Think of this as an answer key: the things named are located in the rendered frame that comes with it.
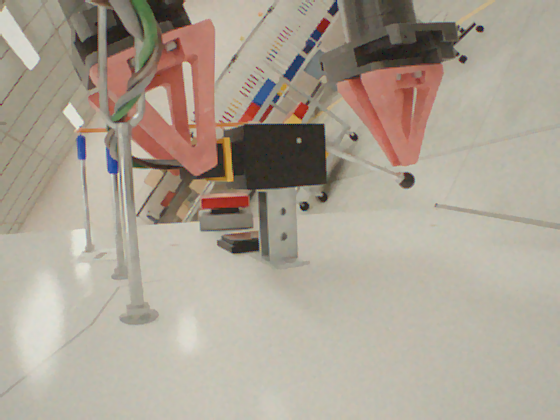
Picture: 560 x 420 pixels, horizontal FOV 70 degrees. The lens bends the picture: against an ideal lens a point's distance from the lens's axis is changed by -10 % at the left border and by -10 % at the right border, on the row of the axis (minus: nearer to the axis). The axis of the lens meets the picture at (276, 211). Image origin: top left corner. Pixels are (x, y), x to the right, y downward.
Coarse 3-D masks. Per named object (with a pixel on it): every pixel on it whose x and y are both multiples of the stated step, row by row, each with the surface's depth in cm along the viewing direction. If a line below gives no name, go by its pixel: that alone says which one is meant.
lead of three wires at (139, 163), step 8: (128, 112) 18; (120, 120) 18; (112, 128) 19; (112, 136) 20; (112, 144) 21; (112, 152) 22; (136, 160) 24; (144, 160) 25; (152, 160) 25; (160, 160) 26; (168, 160) 26; (176, 160) 26; (136, 168) 25; (144, 168) 25; (152, 168) 25; (160, 168) 26; (168, 168) 26; (176, 168) 26
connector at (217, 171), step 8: (216, 144) 26; (232, 144) 27; (240, 144) 27; (232, 152) 27; (240, 152) 27; (232, 160) 27; (240, 160) 27; (184, 168) 27; (216, 168) 26; (232, 168) 27; (240, 168) 27; (184, 176) 27; (192, 176) 26; (200, 176) 26; (208, 176) 26; (216, 176) 26; (224, 176) 26
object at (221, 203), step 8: (240, 192) 51; (208, 200) 46; (216, 200) 46; (224, 200) 46; (232, 200) 46; (240, 200) 46; (248, 200) 47; (208, 208) 46; (216, 208) 46; (224, 208) 47; (232, 208) 47
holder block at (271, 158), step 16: (240, 128) 27; (256, 128) 27; (272, 128) 27; (288, 128) 28; (304, 128) 28; (320, 128) 28; (256, 144) 27; (272, 144) 27; (288, 144) 28; (304, 144) 28; (320, 144) 29; (256, 160) 27; (272, 160) 27; (288, 160) 28; (304, 160) 28; (320, 160) 29; (240, 176) 28; (256, 176) 27; (272, 176) 27; (288, 176) 28; (304, 176) 28; (320, 176) 29
